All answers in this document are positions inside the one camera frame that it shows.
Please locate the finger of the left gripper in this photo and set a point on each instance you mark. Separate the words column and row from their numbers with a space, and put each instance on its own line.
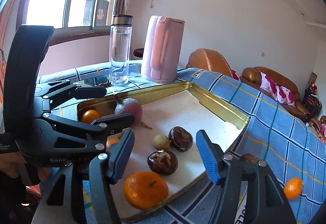
column 52, row 94
column 59, row 133

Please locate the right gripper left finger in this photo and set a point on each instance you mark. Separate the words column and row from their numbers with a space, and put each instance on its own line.
column 63, row 200

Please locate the small mandarin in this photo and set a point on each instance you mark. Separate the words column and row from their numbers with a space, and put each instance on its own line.
column 293, row 188
column 110, row 142
column 89, row 116

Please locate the small mandarin front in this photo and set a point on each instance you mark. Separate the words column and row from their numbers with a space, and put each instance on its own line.
column 89, row 116

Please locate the dark mangosteen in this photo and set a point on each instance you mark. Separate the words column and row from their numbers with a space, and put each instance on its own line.
column 163, row 162
column 249, row 158
column 180, row 139

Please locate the purple red radish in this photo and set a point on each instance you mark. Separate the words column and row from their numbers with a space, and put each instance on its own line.
column 130, row 106

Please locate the small yellow longan fruit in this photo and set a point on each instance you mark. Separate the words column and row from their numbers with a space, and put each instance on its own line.
column 161, row 142

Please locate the large orange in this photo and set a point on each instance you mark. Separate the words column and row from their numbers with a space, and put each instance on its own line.
column 145, row 190

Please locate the person left hand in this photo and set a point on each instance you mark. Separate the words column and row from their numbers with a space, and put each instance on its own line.
column 10, row 161

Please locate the black smartphone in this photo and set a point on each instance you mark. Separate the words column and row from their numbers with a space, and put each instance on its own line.
column 96, row 81

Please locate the blue plaid tablecloth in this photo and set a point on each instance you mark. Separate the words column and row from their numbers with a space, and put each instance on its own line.
column 290, row 148

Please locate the gold metal tin tray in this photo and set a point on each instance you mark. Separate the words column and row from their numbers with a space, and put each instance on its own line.
column 181, row 104

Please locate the clear glass water bottle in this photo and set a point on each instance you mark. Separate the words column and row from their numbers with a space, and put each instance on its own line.
column 119, row 49

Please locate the brown leather armchair right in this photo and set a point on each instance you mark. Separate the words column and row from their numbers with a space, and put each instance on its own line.
column 320, row 127

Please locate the brown leather armchair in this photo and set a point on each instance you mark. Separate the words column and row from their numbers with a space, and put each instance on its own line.
column 320, row 127
column 211, row 60

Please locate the pink electric kettle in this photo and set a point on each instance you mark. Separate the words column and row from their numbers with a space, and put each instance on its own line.
column 162, row 49

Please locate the pink floral pillow right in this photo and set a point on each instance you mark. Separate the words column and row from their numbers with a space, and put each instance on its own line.
column 285, row 96

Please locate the pink floral pillow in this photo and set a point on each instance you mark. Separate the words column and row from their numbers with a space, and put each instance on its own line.
column 285, row 96
column 268, row 85

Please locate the pink floral pillow left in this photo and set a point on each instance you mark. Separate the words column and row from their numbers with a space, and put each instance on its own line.
column 268, row 85

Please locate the stacked dark chairs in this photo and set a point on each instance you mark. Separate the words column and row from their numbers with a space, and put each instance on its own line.
column 312, row 103

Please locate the brown leather long sofa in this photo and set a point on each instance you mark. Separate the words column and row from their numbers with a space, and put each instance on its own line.
column 252, row 77

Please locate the tall decorated vase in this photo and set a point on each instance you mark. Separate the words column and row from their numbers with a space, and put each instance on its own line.
column 312, row 79

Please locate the brown leather armchair near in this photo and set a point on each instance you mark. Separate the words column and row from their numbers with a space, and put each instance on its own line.
column 211, row 60

